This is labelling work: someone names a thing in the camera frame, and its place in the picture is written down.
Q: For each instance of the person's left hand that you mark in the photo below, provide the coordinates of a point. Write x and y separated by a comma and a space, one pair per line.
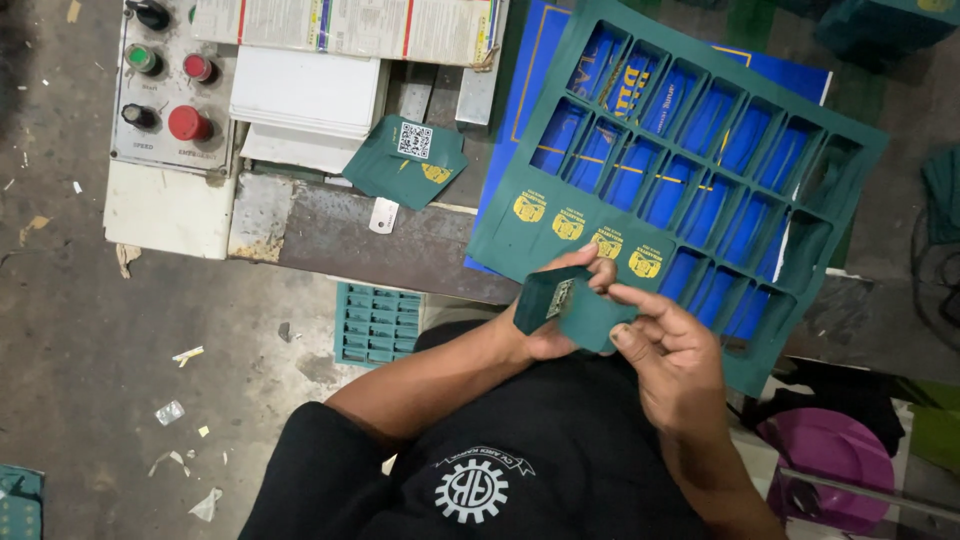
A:
551, 346

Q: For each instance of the person's right hand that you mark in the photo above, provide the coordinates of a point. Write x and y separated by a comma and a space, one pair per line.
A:
679, 367

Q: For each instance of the person's left fingers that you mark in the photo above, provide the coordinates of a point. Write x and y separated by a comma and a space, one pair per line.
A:
592, 259

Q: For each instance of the stack of green cards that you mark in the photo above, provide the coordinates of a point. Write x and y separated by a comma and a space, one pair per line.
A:
589, 319

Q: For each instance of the green die-cut card sheet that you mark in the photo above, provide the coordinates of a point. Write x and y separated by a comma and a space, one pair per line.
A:
675, 247

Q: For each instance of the loose pile of green cards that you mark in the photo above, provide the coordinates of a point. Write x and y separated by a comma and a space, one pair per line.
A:
405, 169

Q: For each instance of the person's black printed shirt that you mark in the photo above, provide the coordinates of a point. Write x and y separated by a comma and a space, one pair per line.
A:
525, 457

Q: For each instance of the blue printed sheet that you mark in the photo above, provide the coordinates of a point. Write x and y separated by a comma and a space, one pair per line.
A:
540, 52

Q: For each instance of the white paper tag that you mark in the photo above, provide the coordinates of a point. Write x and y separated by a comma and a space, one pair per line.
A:
383, 216

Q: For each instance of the green punched waste sheets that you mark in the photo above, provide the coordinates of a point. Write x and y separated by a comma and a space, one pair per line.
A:
377, 324

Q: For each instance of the black cloth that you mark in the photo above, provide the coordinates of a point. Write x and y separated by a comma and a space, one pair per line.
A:
847, 394

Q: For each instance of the stack of white paper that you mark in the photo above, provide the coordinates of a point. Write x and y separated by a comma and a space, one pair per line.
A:
307, 97

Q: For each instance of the printed colour-strip sheets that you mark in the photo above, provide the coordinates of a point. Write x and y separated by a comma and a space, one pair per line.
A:
345, 26

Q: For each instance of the dark green card bundle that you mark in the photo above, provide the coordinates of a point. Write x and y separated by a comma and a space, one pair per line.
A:
943, 195

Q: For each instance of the grey metal bar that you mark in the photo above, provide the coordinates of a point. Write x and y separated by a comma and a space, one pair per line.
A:
870, 491

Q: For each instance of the dark green box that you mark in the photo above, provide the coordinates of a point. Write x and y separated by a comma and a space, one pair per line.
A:
885, 30

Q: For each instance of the light green bag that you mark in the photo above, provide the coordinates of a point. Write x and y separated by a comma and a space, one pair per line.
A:
937, 431

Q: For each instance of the white machine housing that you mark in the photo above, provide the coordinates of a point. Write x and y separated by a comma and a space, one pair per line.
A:
169, 214

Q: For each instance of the large red emergency button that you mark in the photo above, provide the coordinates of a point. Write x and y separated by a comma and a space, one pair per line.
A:
187, 124

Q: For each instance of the small red push button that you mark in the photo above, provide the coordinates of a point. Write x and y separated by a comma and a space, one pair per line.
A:
198, 67

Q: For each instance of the grey machine control panel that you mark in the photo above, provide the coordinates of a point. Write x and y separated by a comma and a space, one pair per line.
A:
169, 90

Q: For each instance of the black speed knob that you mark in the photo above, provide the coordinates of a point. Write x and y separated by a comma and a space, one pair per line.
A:
138, 116

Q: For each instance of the green push button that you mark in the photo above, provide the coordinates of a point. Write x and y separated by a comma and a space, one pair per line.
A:
141, 58

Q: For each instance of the black selector knob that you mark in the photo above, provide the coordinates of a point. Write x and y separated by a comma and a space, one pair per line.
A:
150, 13

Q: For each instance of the green patterned sheet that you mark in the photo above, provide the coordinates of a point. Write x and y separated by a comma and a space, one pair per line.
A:
19, 504

